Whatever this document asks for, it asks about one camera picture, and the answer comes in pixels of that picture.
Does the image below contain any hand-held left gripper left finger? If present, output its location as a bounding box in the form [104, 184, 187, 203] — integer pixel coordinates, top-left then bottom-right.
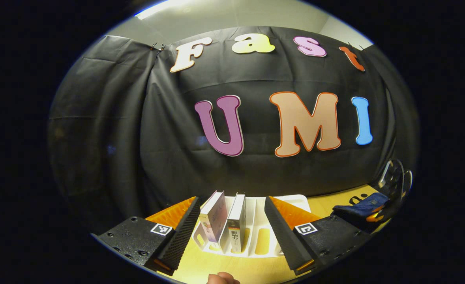
[92, 196, 201, 276]

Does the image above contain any blue schoolbag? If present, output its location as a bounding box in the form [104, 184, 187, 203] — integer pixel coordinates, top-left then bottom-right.
[331, 192, 391, 233]

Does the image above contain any white book with dark cover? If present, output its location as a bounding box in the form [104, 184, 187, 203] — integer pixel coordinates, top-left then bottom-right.
[219, 192, 247, 254]

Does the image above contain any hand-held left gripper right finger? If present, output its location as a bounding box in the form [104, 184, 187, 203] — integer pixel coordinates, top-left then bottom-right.
[264, 196, 371, 276]

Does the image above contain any pink cover book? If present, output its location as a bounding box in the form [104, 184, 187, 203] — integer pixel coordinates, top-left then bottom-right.
[198, 191, 228, 243]

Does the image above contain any white bookshelf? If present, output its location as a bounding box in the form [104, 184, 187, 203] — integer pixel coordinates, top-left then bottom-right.
[192, 194, 312, 259]

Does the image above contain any black backdrop cloth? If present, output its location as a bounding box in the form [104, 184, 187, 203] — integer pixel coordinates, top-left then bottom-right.
[47, 26, 420, 237]

